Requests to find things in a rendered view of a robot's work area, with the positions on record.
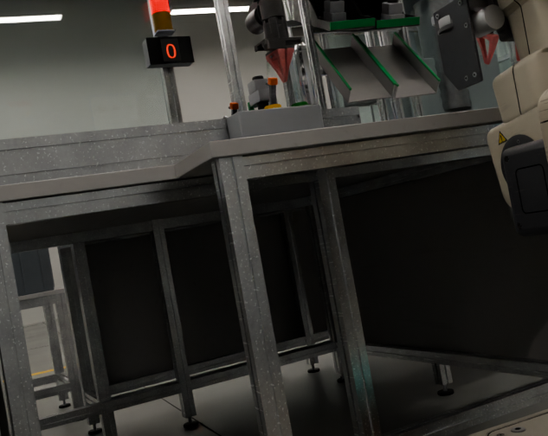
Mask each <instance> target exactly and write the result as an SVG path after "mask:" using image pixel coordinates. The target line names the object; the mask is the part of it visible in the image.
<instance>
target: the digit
mask: <svg viewBox="0 0 548 436"><path fill-rule="evenodd" d="M160 43H161V48H162V53H163V58H164V61H181V55H180V51H179V46H178V40H177V38H171V39H160Z"/></svg>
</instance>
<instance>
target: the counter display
mask: <svg viewBox="0 0 548 436"><path fill-rule="evenodd" d="M171 38H177V40H178V46H179V51H180V55H181V61H164V58H163V53H162V48H161V43H160V39H171ZM146 44H147V49H148V54H149V59H150V64H151V65H156V64H172V63H187V62H194V56H193V51H192V46H191V41H190V36H170V37H146Z"/></svg>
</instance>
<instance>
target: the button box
mask: <svg viewBox="0 0 548 436"><path fill-rule="evenodd" d="M227 125H228V130H229V139H232V138H246V137H253V136H260V135H268V134H275V133H283V132H291V131H304V130H312V129H319V128H325V127H324V123H323V118H322V113H321V108H320V105H318V104H315V105H304V106H290V107H276V108H270V109H261V110H251V111H238V112H236V113H235V114H233V115H231V116H230V117H228V118H227Z"/></svg>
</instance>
